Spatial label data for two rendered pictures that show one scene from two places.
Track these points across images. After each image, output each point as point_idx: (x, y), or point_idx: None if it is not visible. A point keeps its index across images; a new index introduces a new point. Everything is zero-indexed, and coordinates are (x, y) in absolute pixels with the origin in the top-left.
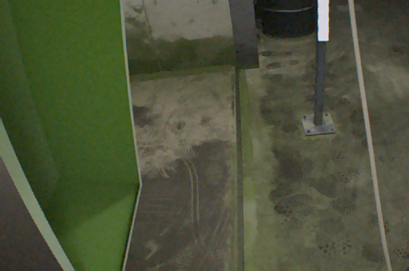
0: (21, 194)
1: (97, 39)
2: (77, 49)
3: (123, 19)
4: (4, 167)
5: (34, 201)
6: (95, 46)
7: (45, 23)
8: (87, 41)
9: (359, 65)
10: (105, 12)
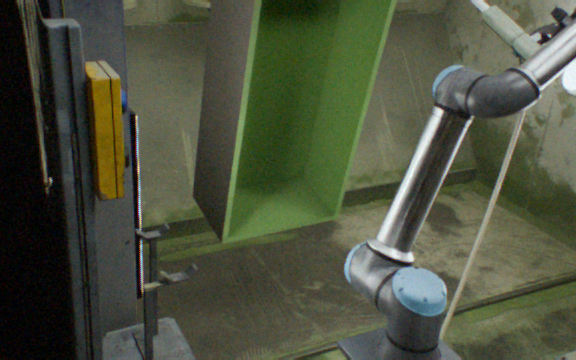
0: (240, 110)
1: (356, 98)
2: (347, 97)
3: (369, 95)
4: (241, 98)
5: (243, 118)
6: (354, 102)
7: (340, 70)
8: (352, 96)
9: (483, 220)
10: (365, 85)
